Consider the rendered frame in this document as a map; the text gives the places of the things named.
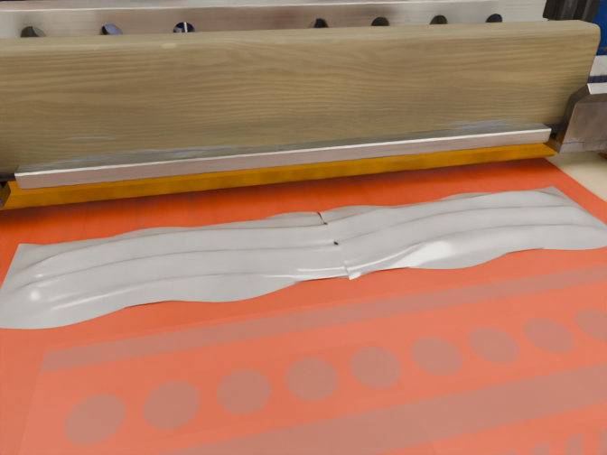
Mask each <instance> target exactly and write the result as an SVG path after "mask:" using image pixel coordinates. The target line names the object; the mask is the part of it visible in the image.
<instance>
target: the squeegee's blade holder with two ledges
mask: <svg viewBox="0 0 607 455"><path fill-rule="evenodd" d="M550 134H551V128H550V127H548V126H546V125H543V124H541V123H535V124H524V125H503V126H491V127H480V128H469V129H457V130H446V131H435V132H423V133H412V134H401V135H380V136H369V137H357V138H346V139H335V140H323V141H312V142H301V143H290V144H269V145H257V146H246V147H235V148H223V149H212V150H201V151H189V152H178V153H157V154H146V155H135V156H123V157H112V158H100V159H89V160H78V161H67V162H46V163H34V164H23V165H19V167H18V169H17V170H16V172H15V174H14V176H15V178H16V181H17V184H18V187H19V189H20V190H31V189H41V188H52V187H62V186H72V185H82V184H92V183H102V182H112V181H131V180H142V179H152V178H162V177H172V176H182V175H192V174H202V173H212V172H231V171H241V170H251V169H261V168H271V167H281V166H291V165H301V164H311V163H330V162H340V161H350V160H360V159H370V158H380V157H390V156H400V155H410V154H420V153H440V152H450V151H460V150H470V149H480V148H490V147H500V146H510V145H520V144H539V143H545V142H547V141H548V140H549V136H550Z"/></svg>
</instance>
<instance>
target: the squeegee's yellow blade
mask: <svg viewBox="0 0 607 455"><path fill-rule="evenodd" d="M542 146H546V145H544V144H543V143H539V144H520V145H510V146H500V147H490V148H480V149H470V150H460V151H450V152H440V153H420V154H410V155H400V156H390V157H380V158H370V159H360V160H350V161H340V162H321V163H311V164H301V165H291V166H281V167H271V168H261V169H251V170H241V171H231V172H212V173H202V174H192V175H182V176H172V177H162V178H152V179H142V180H131V181H112V182H102V183H92V184H82V185H72V186H62V187H52V188H41V189H31V190H20V189H19V187H18V184H17V181H9V182H8V184H9V187H10V189H11V194H10V196H15V195H25V194H35V193H45V192H55V191H65V190H84V189H94V188H104V187H113V186H123V185H133V184H143V183H153V182H162V181H181V180H191V179H200V178H210V177H220V176H230V175H240V174H250V173H260V172H279V171H289V170H298V169H308V168H318V167H328V166H338V165H347V164H357V163H376V162H386V161H395V160H405V159H415V158H425V157H435V156H445V155H455V154H465V153H483V152H493V151H503V150H513V149H523V148H532V147H542Z"/></svg>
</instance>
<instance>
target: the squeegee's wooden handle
mask: <svg viewBox="0 0 607 455"><path fill-rule="evenodd" d="M600 40H601V29H600V27H599V26H598V25H597V24H594V23H588V22H584V21H580V20H569V21H540V22H512V23H456V24H428V25H399V26H370V27H342V28H313V29H285V30H256V31H228V32H172V33H144V34H116V35H87V36H59V37H30V38H2V39H0V182H3V181H16V178H15V176H14V174H15V172H16V170H17V169H18V167H19V165H23V164H34V163H56V162H67V161H78V160H89V159H100V158H112V157H123V156H135V155H146V154H157V153H178V152H189V151H201V150H212V149H223V148H235V147H246V146H257V145H269V144H290V143H301V142H312V141H323V140H335V139H346V138H357V137H369V136H380V135H401V134H412V133H423V132H435V131H446V130H457V129H469V128H480V127H491V126H503V125H524V124H535V123H541V124H543V125H546V126H548V127H550V128H551V135H552V134H557V133H558V130H559V127H560V125H561V122H562V119H563V116H564V113H565V109H566V105H567V102H568V99H569V97H570V96H571V95H572V94H573V93H575V91H577V90H578V89H580V88H582V87H583V86H585V85H586V84H587V81H588V78H589V75H590V72H591V69H592V66H593V61H594V58H595V55H596V52H597V50H598V46H599V43H600Z"/></svg>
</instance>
